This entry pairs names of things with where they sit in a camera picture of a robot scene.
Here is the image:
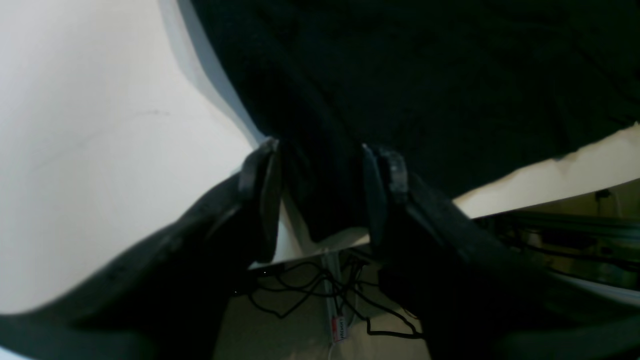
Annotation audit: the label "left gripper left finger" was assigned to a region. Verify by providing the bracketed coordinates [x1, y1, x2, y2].
[0, 137, 283, 360]

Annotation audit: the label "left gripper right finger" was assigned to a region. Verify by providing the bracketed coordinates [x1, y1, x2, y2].
[362, 145, 639, 360]

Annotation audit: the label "black t-shirt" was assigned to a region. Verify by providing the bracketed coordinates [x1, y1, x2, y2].
[192, 0, 640, 242]

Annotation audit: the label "black floor cables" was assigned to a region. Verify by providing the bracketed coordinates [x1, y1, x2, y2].
[247, 247, 426, 341]

